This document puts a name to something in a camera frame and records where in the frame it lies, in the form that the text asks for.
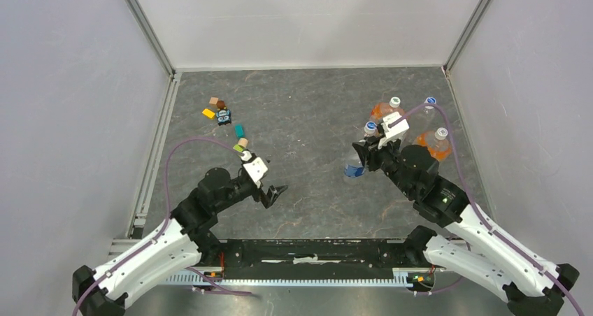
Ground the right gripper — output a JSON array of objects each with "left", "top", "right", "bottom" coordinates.
[{"left": 354, "top": 132, "right": 415, "bottom": 198}]

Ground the clear plastic bottle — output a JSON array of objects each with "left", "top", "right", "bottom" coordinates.
[{"left": 360, "top": 121, "right": 379, "bottom": 143}]

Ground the blue label bottle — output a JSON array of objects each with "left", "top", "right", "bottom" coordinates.
[{"left": 343, "top": 148, "right": 366, "bottom": 182}]

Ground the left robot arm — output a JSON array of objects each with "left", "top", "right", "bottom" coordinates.
[{"left": 72, "top": 168, "right": 288, "bottom": 315}]

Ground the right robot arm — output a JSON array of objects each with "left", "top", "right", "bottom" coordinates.
[{"left": 352, "top": 138, "right": 584, "bottom": 315}]

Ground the orange bottle left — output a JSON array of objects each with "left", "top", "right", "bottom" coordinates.
[{"left": 369, "top": 96, "right": 405, "bottom": 124}]

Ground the orange bottle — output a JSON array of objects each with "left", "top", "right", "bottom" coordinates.
[
  {"left": 413, "top": 127, "right": 452, "bottom": 161},
  {"left": 369, "top": 96, "right": 405, "bottom": 124}
]

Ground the clear bottle white cap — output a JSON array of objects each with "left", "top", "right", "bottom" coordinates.
[{"left": 405, "top": 106, "right": 435, "bottom": 142}]

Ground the orange bottle right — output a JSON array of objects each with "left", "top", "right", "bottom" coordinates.
[{"left": 413, "top": 127, "right": 452, "bottom": 161}]

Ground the green block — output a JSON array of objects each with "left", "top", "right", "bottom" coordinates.
[{"left": 233, "top": 144, "right": 245, "bottom": 152}]

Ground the tan cylinder block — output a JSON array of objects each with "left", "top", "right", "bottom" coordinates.
[{"left": 238, "top": 138, "right": 248, "bottom": 149}]

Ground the teal block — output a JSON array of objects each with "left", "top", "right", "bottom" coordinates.
[{"left": 234, "top": 124, "right": 245, "bottom": 139}]

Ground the yellow block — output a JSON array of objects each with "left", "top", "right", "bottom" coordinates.
[{"left": 202, "top": 108, "right": 216, "bottom": 120}]

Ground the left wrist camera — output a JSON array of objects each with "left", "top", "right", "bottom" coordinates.
[{"left": 240, "top": 150, "right": 269, "bottom": 187}]

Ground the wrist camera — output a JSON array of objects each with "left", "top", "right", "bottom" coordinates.
[
  {"left": 378, "top": 112, "right": 410, "bottom": 149},
  {"left": 240, "top": 150, "right": 269, "bottom": 187}
]

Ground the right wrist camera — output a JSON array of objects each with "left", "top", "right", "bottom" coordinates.
[{"left": 378, "top": 112, "right": 410, "bottom": 149}]

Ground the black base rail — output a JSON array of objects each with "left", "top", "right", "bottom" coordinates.
[{"left": 198, "top": 238, "right": 431, "bottom": 280}]

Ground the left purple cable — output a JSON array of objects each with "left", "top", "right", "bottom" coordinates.
[{"left": 71, "top": 136, "right": 253, "bottom": 316}]

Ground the white cable tray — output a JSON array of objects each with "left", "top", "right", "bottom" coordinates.
[{"left": 160, "top": 270, "right": 429, "bottom": 288}]

